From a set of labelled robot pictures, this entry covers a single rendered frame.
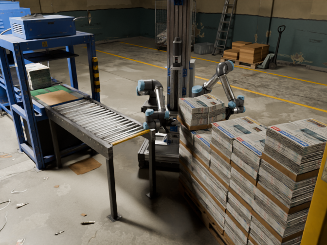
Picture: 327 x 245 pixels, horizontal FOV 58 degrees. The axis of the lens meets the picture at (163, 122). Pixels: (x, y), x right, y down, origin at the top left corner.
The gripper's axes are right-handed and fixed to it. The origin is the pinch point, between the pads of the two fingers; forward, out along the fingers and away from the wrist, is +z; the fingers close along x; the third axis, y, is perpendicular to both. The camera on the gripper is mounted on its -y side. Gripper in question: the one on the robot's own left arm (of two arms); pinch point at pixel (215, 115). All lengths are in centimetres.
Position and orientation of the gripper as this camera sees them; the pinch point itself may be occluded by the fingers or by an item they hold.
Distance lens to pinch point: 312.2
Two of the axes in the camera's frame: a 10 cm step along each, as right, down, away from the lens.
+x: 3.8, 3.8, -8.4
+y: 0.0, -9.1, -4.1
